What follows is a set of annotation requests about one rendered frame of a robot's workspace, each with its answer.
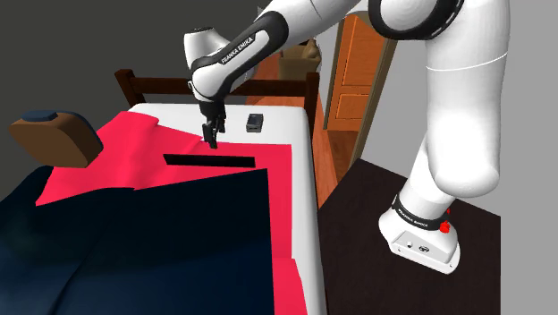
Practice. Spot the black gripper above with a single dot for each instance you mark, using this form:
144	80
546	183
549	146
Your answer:
213	111

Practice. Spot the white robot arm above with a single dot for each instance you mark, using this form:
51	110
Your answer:
466	109

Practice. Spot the small black box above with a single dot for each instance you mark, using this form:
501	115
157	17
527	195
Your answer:
255	123

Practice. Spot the white bed with brown headboard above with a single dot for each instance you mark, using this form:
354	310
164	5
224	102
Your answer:
281	131

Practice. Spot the red blanket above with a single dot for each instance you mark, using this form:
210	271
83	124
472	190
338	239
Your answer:
131	148

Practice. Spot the tan cardboard box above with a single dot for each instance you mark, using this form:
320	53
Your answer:
298	61

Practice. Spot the dark blue blanket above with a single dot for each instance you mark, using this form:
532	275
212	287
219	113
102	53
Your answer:
152	244

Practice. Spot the orange wooden door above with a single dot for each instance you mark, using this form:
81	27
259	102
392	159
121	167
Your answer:
355	74

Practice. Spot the brown pillow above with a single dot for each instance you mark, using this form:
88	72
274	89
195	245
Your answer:
52	139

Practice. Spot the dark robot stand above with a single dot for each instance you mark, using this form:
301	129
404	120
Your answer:
357	244

